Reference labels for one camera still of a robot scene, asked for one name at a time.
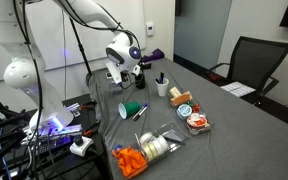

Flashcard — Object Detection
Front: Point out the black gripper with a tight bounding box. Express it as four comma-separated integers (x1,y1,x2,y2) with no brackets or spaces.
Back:
118,70,132,90

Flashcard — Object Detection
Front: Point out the empty clear plastic holder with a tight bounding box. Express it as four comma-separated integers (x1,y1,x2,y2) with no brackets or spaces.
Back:
109,83,124,95

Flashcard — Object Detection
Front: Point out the clear holder with tape rolls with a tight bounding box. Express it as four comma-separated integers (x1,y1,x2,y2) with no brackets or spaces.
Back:
134,121,189,165

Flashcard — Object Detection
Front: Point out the black mug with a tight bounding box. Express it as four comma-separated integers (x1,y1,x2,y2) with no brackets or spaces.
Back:
134,73,146,90

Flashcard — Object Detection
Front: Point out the green plastic cup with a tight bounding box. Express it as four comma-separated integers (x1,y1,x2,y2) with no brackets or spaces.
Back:
117,100,142,120

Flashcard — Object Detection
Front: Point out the blue capped marker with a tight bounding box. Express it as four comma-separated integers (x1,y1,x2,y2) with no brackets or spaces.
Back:
132,102,149,122

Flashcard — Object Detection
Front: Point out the white paper cup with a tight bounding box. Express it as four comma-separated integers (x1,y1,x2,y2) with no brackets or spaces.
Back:
155,78,170,98

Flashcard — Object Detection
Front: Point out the purple folded umbrella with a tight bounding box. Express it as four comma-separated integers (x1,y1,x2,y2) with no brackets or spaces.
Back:
141,48,166,64

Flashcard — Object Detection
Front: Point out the orange black clamp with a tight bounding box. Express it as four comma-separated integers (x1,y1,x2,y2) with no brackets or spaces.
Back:
83,128,100,138
80,101,97,111

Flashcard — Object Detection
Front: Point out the large white tape roll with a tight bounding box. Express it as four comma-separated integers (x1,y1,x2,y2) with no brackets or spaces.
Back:
139,131,157,146

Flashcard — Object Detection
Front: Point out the black tripod stand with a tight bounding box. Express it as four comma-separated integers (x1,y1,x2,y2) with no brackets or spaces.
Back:
68,16,94,77

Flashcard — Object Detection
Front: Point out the cream tape roll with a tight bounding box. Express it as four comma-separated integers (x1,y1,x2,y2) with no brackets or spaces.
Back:
142,142,155,160

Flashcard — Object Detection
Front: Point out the white box black knob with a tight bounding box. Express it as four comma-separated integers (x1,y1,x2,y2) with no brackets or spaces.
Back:
69,134,95,158

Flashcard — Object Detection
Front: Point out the orange crumpled cloth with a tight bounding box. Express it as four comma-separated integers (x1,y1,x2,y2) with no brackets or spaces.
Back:
112,145,149,179

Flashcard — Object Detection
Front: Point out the red white ribbon spool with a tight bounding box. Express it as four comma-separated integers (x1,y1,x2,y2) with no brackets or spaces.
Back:
186,112,208,129

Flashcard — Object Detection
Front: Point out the red item on floor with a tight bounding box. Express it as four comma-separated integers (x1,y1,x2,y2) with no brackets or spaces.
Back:
208,73,219,83

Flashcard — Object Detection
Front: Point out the clear craft tray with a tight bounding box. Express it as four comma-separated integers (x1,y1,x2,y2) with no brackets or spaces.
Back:
166,87,214,137

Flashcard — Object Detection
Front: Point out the white paper sheet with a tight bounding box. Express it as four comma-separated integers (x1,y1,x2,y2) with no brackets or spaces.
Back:
220,81,257,98

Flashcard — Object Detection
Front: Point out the black mesh office chair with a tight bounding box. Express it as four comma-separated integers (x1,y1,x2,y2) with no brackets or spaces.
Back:
206,35,288,106

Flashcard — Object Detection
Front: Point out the black robot cart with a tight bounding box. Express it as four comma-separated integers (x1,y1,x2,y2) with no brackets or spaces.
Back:
0,94,107,180

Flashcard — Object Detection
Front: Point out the white wall thermostat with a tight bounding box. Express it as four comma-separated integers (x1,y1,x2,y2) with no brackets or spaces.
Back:
146,22,155,37

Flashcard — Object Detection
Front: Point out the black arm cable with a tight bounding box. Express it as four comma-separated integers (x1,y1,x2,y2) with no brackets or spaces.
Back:
12,0,142,180

